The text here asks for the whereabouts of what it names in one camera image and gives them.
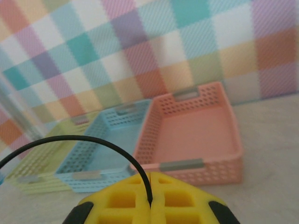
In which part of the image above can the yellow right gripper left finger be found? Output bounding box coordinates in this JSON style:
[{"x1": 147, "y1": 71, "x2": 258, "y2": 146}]
[{"x1": 62, "y1": 172, "x2": 151, "y2": 224}]

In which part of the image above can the blue plastic basket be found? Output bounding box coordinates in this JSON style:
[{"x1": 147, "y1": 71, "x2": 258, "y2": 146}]
[{"x1": 55, "y1": 99, "x2": 152, "y2": 193}]

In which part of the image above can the pink plastic basket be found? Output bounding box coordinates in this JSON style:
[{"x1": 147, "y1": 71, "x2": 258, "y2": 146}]
[{"x1": 129, "y1": 81, "x2": 245, "y2": 186}]

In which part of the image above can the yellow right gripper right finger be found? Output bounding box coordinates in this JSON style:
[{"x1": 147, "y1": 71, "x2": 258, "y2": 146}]
[{"x1": 151, "y1": 172, "x2": 241, "y2": 224}]

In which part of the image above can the green plastic basket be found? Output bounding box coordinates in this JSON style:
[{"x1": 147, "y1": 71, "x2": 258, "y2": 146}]
[{"x1": 4, "y1": 114, "x2": 99, "y2": 196}]

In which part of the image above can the thin black cable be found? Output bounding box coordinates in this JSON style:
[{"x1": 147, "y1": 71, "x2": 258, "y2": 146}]
[{"x1": 0, "y1": 134, "x2": 154, "y2": 207}]

